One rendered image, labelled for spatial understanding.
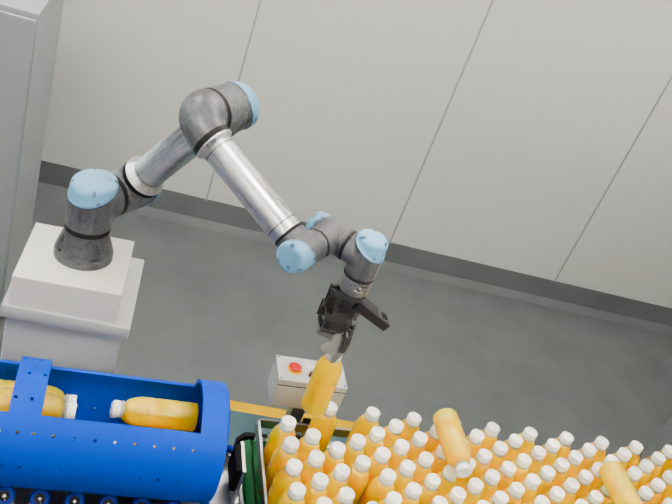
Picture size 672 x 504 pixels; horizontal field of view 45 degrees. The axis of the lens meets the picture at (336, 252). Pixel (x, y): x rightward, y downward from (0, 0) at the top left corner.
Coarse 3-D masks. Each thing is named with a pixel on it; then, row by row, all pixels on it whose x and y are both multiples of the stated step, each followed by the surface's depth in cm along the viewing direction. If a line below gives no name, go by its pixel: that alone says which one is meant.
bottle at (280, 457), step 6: (282, 444) 202; (276, 450) 202; (282, 450) 201; (276, 456) 201; (282, 456) 200; (288, 456) 200; (294, 456) 201; (270, 462) 203; (276, 462) 201; (282, 462) 200; (270, 468) 203; (276, 468) 202; (270, 474) 204; (270, 480) 204; (270, 486) 205
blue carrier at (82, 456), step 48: (48, 384) 193; (96, 384) 195; (144, 384) 197; (192, 384) 200; (0, 432) 166; (48, 432) 169; (96, 432) 172; (144, 432) 175; (192, 432) 178; (0, 480) 171; (48, 480) 173; (96, 480) 175; (144, 480) 177; (192, 480) 179
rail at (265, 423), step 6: (264, 420) 220; (270, 420) 221; (276, 420) 222; (264, 426) 222; (270, 426) 222; (300, 426) 224; (306, 426) 224; (336, 432) 227; (342, 432) 228; (348, 432) 228
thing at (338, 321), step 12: (336, 288) 189; (324, 300) 192; (336, 300) 188; (348, 300) 187; (360, 300) 187; (324, 312) 191; (336, 312) 190; (348, 312) 191; (324, 324) 190; (336, 324) 191; (348, 324) 191
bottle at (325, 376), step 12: (324, 360) 200; (312, 372) 204; (324, 372) 200; (336, 372) 200; (312, 384) 203; (324, 384) 201; (336, 384) 204; (312, 396) 204; (324, 396) 204; (312, 408) 206; (324, 408) 207
